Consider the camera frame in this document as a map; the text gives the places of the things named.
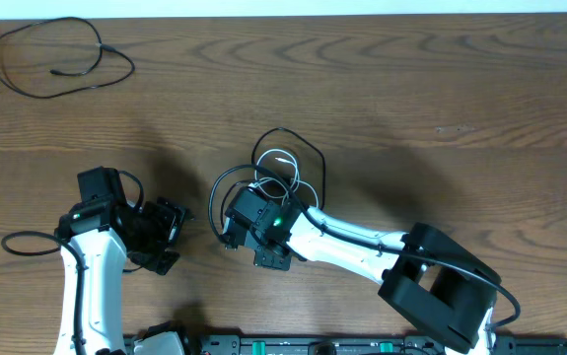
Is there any black usb cable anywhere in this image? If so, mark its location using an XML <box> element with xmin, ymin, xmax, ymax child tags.
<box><xmin>219</xmin><ymin>126</ymin><xmax>327</xmax><ymax>233</ymax></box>

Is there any white usb cable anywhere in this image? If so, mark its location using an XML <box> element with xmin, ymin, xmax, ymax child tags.
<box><xmin>248</xmin><ymin>148</ymin><xmax>321</xmax><ymax>209</ymax></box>

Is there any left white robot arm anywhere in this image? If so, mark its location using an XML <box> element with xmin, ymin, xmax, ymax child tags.
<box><xmin>54</xmin><ymin>167</ymin><xmax>192</xmax><ymax>354</ymax></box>

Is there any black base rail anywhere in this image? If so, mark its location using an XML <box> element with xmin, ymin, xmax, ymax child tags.
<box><xmin>124</xmin><ymin>332</ymin><xmax>567</xmax><ymax>355</ymax></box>

